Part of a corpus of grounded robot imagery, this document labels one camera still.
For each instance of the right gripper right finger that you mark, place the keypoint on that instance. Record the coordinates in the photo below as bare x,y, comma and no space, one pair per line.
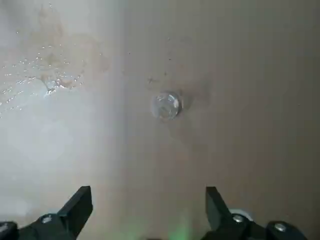
225,225

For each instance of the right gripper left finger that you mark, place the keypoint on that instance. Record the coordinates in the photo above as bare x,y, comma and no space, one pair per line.
62,225

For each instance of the clear glass conical flask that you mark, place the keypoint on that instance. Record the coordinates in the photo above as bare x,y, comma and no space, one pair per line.
167,106

